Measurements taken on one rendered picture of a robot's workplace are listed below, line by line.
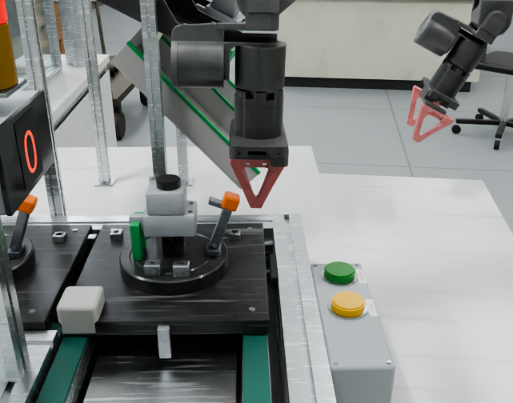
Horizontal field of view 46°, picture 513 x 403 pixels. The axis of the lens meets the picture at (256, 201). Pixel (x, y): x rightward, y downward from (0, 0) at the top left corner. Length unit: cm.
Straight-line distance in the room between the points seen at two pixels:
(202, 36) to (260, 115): 11
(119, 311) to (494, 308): 55
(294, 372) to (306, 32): 480
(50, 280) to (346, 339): 37
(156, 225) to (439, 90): 66
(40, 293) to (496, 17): 87
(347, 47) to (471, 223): 424
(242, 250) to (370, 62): 463
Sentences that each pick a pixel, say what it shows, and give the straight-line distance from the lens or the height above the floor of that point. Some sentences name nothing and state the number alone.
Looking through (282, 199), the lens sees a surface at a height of 86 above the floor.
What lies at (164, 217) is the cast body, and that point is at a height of 105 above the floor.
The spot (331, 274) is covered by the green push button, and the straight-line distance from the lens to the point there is 78.
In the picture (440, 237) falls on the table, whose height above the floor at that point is 86.
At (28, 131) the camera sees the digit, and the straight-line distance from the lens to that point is 56.
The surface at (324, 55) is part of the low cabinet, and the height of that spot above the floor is 29.
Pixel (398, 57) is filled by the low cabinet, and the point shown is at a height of 28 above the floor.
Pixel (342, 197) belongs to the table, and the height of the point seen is 86.
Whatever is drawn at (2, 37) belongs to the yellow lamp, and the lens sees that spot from 53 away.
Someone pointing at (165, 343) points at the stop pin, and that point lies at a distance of 71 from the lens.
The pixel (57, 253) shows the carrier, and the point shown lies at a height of 97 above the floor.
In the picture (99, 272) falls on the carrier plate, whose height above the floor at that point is 97.
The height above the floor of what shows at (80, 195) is 86.
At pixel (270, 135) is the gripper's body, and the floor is 116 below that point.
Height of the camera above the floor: 139
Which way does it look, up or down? 25 degrees down
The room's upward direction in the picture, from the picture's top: straight up
